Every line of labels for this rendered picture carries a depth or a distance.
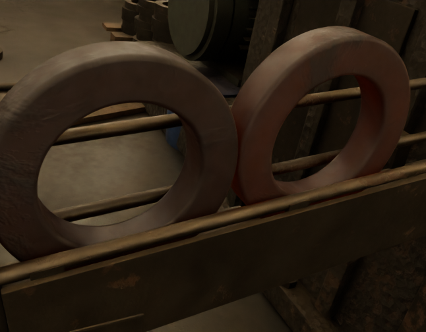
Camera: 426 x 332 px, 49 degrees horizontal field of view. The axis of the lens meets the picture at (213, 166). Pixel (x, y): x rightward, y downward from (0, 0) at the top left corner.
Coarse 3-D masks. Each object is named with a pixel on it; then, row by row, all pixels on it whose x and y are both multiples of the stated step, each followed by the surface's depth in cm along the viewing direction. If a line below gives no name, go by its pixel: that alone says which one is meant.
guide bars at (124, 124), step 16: (416, 80) 53; (320, 96) 47; (336, 96) 48; (352, 96) 49; (80, 128) 37; (96, 128) 37; (112, 128) 38; (128, 128) 39; (144, 128) 39; (160, 128) 40; (400, 144) 53; (304, 160) 48; (320, 160) 48; (400, 160) 56; (144, 192) 41; (160, 192) 41; (64, 208) 38; (80, 208) 38; (96, 208) 39; (112, 208) 39; (128, 208) 40
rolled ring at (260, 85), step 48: (288, 48) 37; (336, 48) 36; (384, 48) 38; (240, 96) 37; (288, 96) 36; (384, 96) 42; (240, 144) 37; (384, 144) 45; (240, 192) 40; (288, 192) 43
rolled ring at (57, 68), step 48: (96, 48) 30; (144, 48) 31; (48, 96) 28; (96, 96) 29; (144, 96) 31; (192, 96) 32; (0, 144) 28; (48, 144) 29; (192, 144) 37; (0, 192) 29; (192, 192) 37; (0, 240) 31; (48, 240) 33; (96, 240) 36
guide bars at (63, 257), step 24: (408, 168) 46; (312, 192) 41; (336, 192) 42; (216, 216) 37; (240, 216) 38; (120, 240) 34; (144, 240) 34; (168, 240) 35; (24, 264) 31; (48, 264) 31; (72, 264) 32
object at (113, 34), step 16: (128, 0) 253; (144, 0) 228; (160, 0) 217; (128, 16) 251; (144, 16) 231; (160, 16) 209; (112, 32) 253; (128, 32) 255; (144, 32) 232; (160, 32) 212
